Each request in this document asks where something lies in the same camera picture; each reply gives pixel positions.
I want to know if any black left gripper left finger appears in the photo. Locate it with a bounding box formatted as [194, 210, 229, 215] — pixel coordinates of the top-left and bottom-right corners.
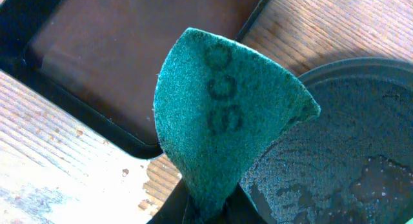
[147, 179, 197, 224]

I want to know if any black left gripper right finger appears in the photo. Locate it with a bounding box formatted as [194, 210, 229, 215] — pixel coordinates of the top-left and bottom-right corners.
[222, 184, 267, 224]

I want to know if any green yellow scrub sponge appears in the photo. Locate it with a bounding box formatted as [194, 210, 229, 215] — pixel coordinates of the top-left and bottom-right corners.
[153, 28, 321, 223]

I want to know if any round black tray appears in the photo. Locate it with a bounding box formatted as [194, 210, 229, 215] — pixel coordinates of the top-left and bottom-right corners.
[241, 57, 412, 223]

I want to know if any black rectangular tray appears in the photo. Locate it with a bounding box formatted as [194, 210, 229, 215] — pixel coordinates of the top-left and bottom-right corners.
[1, 0, 270, 159]

